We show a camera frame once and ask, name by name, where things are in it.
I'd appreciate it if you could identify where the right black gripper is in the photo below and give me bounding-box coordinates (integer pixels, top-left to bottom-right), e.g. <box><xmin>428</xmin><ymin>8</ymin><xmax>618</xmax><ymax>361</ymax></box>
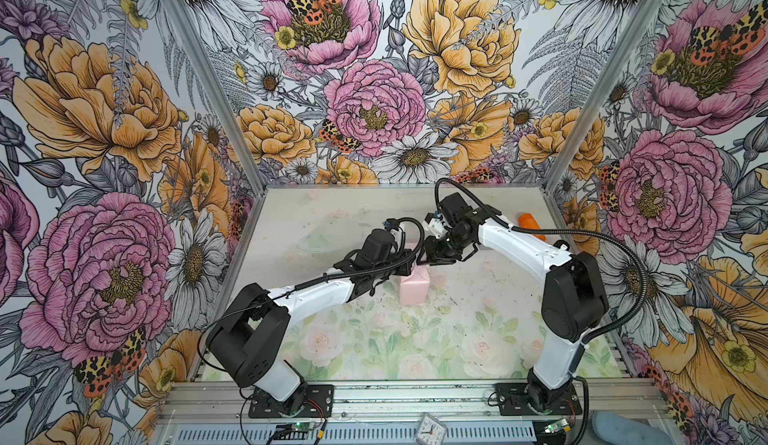
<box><xmin>417</xmin><ymin>227</ymin><xmax>475</xmax><ymax>267</ymax></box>

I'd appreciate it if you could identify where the purple wrapping paper sheet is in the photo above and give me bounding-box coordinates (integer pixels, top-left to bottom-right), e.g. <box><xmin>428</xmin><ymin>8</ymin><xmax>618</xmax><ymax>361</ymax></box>
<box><xmin>398</xmin><ymin>264</ymin><xmax>431</xmax><ymax>306</ymax></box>

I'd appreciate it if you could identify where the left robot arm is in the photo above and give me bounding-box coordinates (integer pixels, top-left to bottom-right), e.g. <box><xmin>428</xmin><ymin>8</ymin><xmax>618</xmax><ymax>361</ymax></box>
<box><xmin>205</xmin><ymin>249</ymin><xmax>419</xmax><ymax>405</ymax></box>

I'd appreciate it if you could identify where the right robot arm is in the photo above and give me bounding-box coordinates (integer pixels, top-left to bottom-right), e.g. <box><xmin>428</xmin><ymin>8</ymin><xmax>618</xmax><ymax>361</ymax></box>
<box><xmin>425</xmin><ymin>213</ymin><xmax>608</xmax><ymax>413</ymax></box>

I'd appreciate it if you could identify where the orange bottle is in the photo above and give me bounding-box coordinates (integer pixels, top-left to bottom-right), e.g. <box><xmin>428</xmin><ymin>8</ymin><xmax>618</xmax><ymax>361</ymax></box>
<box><xmin>518</xmin><ymin>213</ymin><xmax>546</xmax><ymax>241</ymax></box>

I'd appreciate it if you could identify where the small white clock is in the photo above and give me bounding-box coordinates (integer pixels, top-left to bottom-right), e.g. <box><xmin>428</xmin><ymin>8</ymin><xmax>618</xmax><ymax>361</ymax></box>
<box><xmin>414</xmin><ymin>414</ymin><xmax>447</xmax><ymax>445</ymax></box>

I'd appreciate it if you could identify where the blue grey cloth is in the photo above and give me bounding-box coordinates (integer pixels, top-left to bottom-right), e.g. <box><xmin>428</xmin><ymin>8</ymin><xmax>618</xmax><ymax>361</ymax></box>
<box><xmin>591</xmin><ymin>411</ymin><xmax>673</xmax><ymax>445</ymax></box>

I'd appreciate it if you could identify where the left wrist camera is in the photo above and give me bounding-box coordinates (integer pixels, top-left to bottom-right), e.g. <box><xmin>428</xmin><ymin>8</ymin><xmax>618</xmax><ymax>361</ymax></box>
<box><xmin>354</xmin><ymin>218</ymin><xmax>406</xmax><ymax>269</ymax></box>

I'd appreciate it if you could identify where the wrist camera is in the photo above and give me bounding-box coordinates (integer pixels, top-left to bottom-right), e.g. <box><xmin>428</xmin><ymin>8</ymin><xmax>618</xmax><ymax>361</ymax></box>
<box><xmin>354</xmin><ymin>218</ymin><xmax>406</xmax><ymax>269</ymax></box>
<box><xmin>425</xmin><ymin>192</ymin><xmax>476</xmax><ymax>239</ymax></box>

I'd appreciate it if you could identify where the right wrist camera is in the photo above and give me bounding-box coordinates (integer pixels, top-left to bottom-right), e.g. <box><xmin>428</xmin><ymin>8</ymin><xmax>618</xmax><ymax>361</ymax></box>
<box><xmin>425</xmin><ymin>192</ymin><xmax>476</xmax><ymax>239</ymax></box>

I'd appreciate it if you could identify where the left black cable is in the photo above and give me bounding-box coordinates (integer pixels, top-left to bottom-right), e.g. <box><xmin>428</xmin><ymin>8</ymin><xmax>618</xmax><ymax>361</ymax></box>
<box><xmin>197</xmin><ymin>216</ymin><xmax>427</xmax><ymax>380</ymax></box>

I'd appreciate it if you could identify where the aluminium front rail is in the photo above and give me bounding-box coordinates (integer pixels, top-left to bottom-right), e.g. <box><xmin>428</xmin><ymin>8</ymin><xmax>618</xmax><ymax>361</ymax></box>
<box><xmin>158</xmin><ymin>378</ymin><xmax>670</xmax><ymax>425</ymax></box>

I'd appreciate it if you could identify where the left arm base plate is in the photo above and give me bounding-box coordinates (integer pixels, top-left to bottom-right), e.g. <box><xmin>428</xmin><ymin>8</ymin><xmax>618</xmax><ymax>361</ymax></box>
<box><xmin>248</xmin><ymin>383</ymin><xmax>335</xmax><ymax>419</ymax></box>

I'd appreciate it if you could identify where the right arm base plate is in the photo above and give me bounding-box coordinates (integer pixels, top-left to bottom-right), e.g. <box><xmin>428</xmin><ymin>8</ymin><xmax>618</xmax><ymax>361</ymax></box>
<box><xmin>494</xmin><ymin>382</ymin><xmax>582</xmax><ymax>416</ymax></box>

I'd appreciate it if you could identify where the right black corrugated cable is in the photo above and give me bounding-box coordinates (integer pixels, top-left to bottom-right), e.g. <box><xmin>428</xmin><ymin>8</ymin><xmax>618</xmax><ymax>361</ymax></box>
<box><xmin>433</xmin><ymin>177</ymin><xmax>650</xmax><ymax>445</ymax></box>

